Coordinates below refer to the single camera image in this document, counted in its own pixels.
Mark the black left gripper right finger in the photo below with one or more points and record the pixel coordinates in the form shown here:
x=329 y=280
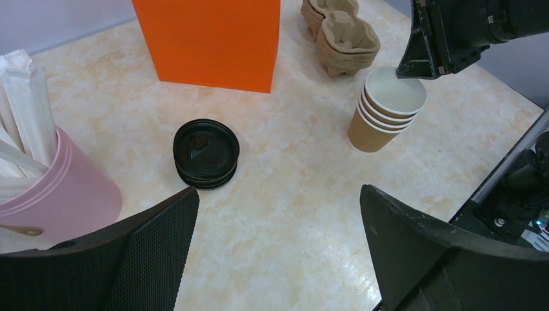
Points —
x=424 y=263

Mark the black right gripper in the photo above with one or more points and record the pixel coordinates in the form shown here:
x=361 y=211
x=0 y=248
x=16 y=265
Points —
x=472 y=27

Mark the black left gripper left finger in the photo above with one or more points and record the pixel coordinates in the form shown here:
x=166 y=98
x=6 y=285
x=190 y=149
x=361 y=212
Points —
x=134 y=264

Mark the brown paper cup stack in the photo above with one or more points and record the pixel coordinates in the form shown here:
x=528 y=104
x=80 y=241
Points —
x=386 y=107

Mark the cardboard cup carrier stack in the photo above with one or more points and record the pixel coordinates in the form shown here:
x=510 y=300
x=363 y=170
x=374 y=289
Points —
x=346 y=44

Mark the pink straw holder cup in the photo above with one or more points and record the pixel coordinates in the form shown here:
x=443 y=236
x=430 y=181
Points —
x=73 y=198

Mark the black lid stack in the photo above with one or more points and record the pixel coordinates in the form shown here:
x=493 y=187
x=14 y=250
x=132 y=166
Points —
x=205 y=153

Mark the orange paper bag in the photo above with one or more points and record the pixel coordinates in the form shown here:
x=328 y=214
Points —
x=217 y=43

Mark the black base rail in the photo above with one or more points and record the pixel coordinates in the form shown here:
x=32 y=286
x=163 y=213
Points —
x=515 y=209

